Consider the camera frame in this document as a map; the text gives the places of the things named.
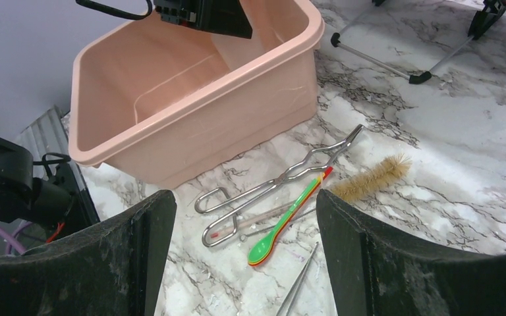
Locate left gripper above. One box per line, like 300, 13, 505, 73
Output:
153, 0, 253, 39

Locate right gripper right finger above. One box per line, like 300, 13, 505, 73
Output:
316, 190, 506, 315

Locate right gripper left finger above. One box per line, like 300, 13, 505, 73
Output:
0, 190, 177, 315

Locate metal tweezers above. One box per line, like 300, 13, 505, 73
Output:
275, 242, 320, 316

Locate bristle tube brush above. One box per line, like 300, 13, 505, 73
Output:
329, 154, 412, 203

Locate glass thermometer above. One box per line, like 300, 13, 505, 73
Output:
210, 201, 294, 240

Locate green plastic spoon stack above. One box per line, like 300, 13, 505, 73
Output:
248, 167, 333, 267

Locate metal crucible tongs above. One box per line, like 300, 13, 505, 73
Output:
194, 124, 365, 248

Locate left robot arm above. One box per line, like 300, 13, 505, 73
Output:
0, 1, 253, 255

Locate pink plastic bin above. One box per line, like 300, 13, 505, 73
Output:
69, 1, 325, 189

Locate black wire stand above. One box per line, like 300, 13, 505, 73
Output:
330, 1, 506, 85

